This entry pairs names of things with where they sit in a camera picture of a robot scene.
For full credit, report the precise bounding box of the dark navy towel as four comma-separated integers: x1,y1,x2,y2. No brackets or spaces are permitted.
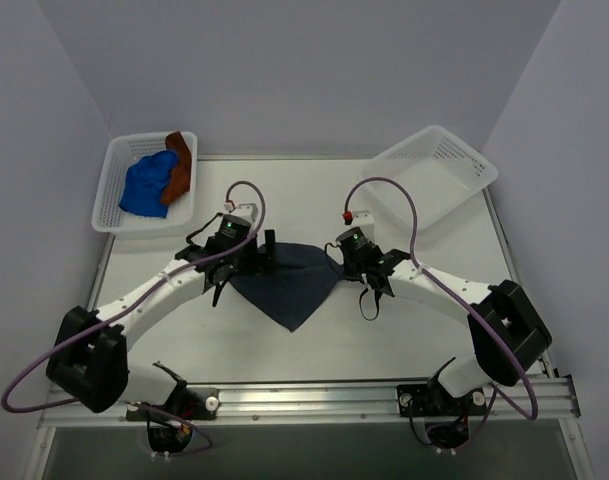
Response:
230,242,343,332

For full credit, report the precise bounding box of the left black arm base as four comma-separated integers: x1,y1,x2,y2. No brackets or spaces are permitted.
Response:
131,362,220,460

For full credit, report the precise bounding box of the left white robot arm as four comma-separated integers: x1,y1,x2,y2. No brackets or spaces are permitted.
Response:
46,214,276,416

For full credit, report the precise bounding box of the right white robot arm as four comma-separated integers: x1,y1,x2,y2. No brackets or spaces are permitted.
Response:
336,227,552,398

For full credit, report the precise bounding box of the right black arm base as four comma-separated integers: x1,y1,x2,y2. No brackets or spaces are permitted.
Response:
396,358,490,455

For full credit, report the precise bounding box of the brown towel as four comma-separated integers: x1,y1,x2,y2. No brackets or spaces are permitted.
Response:
160,131,193,206

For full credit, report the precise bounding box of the right white plastic basket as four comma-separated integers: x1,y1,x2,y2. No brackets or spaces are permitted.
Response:
360,125,498,234

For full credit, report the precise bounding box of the white plastic basket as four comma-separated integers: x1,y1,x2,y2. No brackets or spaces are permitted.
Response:
91,131,198,240
360,125,498,234

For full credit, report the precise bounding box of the bright blue towel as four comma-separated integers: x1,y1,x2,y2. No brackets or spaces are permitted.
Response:
119,150,179,219

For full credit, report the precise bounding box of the left white plastic basket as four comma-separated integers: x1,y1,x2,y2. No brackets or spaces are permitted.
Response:
91,131,198,240

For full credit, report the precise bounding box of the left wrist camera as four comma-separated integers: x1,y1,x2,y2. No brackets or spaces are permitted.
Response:
224,201,259,223

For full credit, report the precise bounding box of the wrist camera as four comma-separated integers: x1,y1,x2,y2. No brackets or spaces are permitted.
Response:
224,201,259,223
342,210,375,237

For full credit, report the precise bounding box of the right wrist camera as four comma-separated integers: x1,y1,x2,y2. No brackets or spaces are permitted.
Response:
342,210,375,237

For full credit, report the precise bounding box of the aluminium front rail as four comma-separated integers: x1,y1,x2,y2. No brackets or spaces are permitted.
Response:
38,375,580,428

